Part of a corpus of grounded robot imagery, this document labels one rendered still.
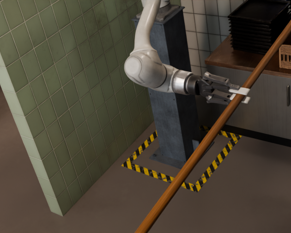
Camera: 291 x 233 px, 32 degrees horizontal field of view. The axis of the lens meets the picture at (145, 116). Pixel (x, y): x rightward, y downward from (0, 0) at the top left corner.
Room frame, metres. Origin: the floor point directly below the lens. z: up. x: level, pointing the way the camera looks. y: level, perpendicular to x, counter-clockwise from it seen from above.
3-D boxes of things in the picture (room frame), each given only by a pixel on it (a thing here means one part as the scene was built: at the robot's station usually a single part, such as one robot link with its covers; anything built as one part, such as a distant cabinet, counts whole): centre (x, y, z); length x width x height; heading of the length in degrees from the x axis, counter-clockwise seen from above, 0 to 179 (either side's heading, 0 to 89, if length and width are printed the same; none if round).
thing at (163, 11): (2.60, -0.18, 1.03); 0.22 x 0.18 x 0.06; 138
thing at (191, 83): (1.59, -0.23, 1.12); 0.09 x 0.07 x 0.08; 49
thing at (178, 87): (1.64, -0.17, 1.12); 0.09 x 0.06 x 0.09; 139
